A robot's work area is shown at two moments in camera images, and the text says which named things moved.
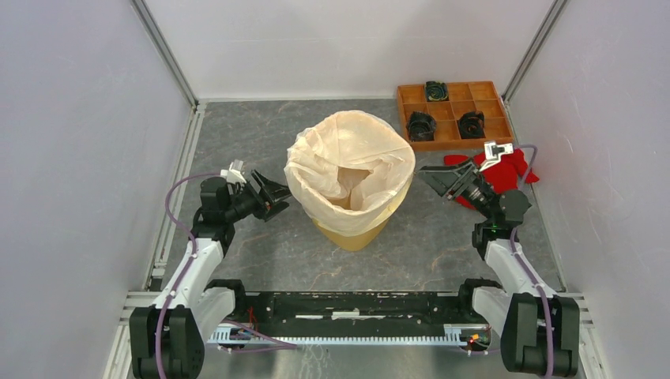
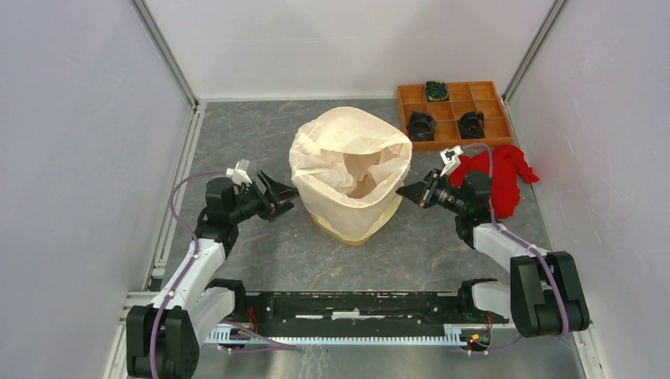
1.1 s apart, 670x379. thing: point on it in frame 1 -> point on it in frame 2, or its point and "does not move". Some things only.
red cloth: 505,175 does not move
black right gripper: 449,180 -> 422,193
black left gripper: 265,208 does not move
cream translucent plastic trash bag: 350,171 does not move
